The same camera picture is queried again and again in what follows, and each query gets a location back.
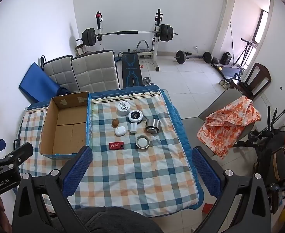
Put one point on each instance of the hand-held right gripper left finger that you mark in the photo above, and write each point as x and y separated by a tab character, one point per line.
78	168

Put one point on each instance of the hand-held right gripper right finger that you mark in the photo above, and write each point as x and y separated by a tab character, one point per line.
205	170

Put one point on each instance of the cardboard box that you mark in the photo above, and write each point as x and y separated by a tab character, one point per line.
67	131

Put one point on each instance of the silver metal round tin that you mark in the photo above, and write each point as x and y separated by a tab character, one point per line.
153	126

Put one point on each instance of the small jar with metal lid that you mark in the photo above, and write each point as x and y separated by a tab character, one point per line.
142	142

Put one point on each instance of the white round tin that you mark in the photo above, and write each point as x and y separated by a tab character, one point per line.
123	108

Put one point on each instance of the white round container black lid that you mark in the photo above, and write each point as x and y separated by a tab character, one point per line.
135	116

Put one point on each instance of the black table clip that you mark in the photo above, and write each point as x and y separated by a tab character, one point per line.
16	143

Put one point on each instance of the red packet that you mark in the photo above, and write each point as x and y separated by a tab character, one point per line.
208	208

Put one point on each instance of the small red box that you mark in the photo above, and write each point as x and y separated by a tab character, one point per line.
116	145

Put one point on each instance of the orange patterned cloth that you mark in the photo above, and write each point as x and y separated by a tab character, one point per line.
229	123

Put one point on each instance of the plaid blanket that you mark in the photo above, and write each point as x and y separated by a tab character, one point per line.
132	174

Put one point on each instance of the white earbuds case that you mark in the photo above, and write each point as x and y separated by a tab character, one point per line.
120	131

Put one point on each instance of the brown nut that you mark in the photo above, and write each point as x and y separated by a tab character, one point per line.
115	123

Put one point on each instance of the dark grey cloth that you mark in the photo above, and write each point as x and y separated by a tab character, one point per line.
118	220

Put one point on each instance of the grey chair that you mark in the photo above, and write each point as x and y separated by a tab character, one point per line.
217	104

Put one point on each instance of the pile of black stands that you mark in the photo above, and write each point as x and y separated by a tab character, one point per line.
266	138

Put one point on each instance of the blue exercise mat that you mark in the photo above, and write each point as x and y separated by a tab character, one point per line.
39	82

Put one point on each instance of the white shoe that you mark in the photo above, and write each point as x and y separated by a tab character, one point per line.
222	82
227	85

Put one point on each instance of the beige tufted cushion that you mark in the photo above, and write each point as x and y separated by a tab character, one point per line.
59	72
96	70

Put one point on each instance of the treadmill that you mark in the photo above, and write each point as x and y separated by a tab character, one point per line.
229	71

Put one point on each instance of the round metal object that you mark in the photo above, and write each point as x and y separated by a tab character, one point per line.
146	80

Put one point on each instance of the dark wooden chair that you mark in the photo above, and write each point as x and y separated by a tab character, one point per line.
261	75

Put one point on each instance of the black floor heater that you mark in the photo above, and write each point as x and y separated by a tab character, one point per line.
226	58

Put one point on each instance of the black and blue weight bench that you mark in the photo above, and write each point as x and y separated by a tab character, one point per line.
131	68

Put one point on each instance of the short barbell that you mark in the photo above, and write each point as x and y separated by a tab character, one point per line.
181	57

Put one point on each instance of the long barbell with black plates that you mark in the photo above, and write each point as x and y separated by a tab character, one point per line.
89	37

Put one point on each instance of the white barbell rack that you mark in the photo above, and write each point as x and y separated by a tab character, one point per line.
157	43

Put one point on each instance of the white door frame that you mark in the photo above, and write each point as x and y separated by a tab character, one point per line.
226	17

